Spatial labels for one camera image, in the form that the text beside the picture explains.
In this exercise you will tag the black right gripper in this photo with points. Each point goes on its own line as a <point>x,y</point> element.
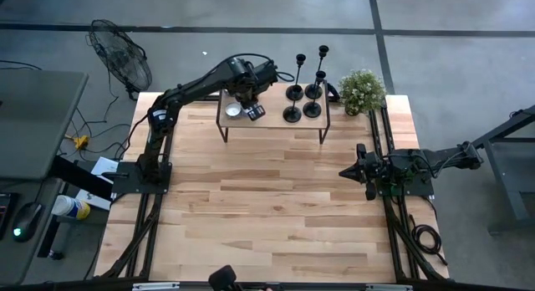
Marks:
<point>374,172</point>

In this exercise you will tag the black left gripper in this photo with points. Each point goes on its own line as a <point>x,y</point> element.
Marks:
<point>247,95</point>

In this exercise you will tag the purple patterned candle bowl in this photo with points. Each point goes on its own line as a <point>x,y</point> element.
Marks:
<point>233,110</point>

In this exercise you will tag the black metal candlestick holder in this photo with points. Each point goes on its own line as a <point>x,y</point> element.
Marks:
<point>313,91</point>
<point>312,110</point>
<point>295,93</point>
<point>291,114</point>

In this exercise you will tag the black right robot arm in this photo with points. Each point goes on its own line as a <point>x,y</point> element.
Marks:
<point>443,157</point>

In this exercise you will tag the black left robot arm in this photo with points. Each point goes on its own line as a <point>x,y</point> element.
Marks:
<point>192,88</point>

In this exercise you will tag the wooden shelf with black legs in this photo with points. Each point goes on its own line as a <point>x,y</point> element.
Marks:
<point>276,115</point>

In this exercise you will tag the green potted plant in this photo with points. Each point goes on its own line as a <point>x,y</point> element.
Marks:
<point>361,92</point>

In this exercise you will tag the silver aluminium bar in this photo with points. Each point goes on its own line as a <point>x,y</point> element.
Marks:
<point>388,287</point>
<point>156,286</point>

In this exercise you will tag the black floor fan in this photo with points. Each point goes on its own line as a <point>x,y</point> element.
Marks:
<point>121,57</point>

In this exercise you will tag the dark steel table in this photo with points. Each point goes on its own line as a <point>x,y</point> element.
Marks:
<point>505,186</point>

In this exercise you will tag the white paper box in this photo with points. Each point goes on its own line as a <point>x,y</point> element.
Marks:
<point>104,165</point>

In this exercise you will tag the yellow power plug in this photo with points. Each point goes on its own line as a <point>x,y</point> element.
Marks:
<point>80,141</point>

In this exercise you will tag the white paper sheet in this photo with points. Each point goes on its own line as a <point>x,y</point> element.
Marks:
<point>96,201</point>

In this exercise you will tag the black metal bar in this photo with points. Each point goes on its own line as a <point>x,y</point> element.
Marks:
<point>79,176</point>

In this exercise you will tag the white wipes canister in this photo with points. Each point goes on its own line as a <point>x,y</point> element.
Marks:
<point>69,207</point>

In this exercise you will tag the grey desk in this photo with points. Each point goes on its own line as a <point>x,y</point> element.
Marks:
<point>33,124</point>

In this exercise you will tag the black computer mouse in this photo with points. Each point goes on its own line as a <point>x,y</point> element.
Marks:
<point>27,220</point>

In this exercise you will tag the black keyboard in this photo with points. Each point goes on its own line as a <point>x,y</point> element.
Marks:
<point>6,215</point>

